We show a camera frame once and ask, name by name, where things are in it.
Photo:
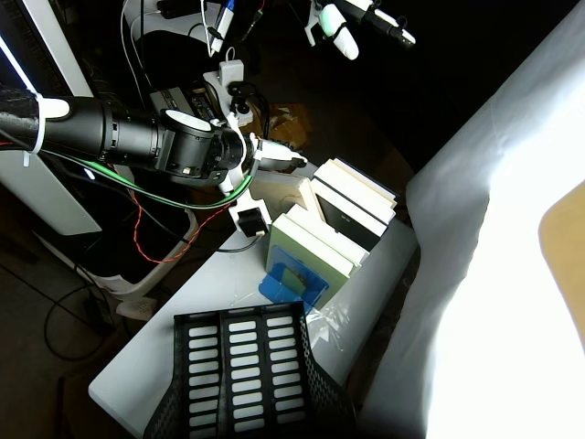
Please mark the cream yellow hardcover book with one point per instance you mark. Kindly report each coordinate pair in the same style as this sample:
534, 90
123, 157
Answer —
361, 184

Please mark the black Century book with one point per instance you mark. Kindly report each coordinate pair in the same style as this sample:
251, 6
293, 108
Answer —
365, 176

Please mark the brown cardboard box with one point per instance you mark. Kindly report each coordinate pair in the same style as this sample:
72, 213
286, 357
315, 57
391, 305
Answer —
292, 123

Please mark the pale green book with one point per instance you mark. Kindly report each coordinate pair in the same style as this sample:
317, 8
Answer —
281, 235

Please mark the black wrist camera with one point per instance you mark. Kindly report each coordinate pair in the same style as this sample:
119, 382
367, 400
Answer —
250, 221

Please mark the black book with white label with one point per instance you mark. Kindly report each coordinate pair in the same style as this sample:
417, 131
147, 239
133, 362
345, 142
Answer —
329, 233

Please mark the clear plastic film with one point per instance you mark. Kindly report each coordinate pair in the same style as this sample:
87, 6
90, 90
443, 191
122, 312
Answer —
326, 320

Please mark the white backdrop sheet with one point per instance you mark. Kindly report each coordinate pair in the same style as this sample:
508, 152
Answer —
503, 228

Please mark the white waste bin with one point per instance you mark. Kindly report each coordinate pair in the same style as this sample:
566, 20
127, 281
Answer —
137, 285

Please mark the tan wooden board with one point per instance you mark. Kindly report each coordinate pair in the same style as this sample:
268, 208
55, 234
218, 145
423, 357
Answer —
566, 238

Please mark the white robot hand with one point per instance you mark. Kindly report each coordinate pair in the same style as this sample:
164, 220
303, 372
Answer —
274, 157
338, 27

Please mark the beige kraft cover book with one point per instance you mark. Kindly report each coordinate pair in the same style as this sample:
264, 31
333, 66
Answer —
283, 194

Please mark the black three-slot file rack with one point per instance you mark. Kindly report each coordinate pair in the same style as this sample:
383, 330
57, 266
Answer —
224, 366

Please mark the white power adapter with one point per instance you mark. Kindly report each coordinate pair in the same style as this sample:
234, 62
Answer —
231, 71

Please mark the black Let It Be book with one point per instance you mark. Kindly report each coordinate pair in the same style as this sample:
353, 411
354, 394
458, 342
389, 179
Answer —
352, 224

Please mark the blue metal bookend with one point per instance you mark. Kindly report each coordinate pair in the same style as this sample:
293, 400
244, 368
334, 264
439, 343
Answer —
274, 288

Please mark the white mount with black camera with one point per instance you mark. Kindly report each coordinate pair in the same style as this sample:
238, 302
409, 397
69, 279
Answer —
212, 81

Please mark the white robot body column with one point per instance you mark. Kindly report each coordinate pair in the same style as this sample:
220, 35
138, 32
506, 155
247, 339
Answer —
45, 201

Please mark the grey electronics box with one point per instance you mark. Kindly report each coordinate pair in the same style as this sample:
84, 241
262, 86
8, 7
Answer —
171, 98

